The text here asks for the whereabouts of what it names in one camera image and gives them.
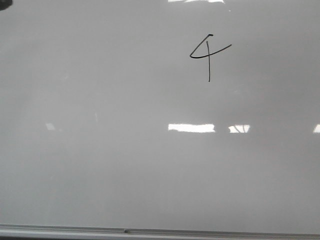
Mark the white whiteboard with aluminium frame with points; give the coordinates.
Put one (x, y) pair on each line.
(160, 119)

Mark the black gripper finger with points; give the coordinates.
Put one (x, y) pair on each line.
(5, 4)

